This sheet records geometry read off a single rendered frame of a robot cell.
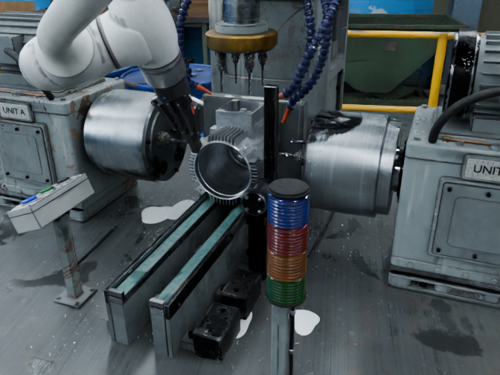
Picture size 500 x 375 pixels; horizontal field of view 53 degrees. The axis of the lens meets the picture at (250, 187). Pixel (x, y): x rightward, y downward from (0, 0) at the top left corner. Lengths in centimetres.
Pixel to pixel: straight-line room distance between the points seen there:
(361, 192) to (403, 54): 425
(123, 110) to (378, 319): 82
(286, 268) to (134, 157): 71
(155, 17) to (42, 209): 43
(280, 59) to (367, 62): 387
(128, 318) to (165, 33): 55
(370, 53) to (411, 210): 424
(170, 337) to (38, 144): 73
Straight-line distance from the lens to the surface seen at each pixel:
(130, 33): 96
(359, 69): 532
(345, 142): 114
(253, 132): 128
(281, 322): 81
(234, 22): 125
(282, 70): 147
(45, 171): 152
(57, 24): 81
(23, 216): 107
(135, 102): 137
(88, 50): 95
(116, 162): 139
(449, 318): 118
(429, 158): 108
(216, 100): 143
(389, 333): 111
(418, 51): 535
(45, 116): 147
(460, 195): 110
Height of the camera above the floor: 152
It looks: 26 degrees down
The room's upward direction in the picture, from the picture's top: straight up
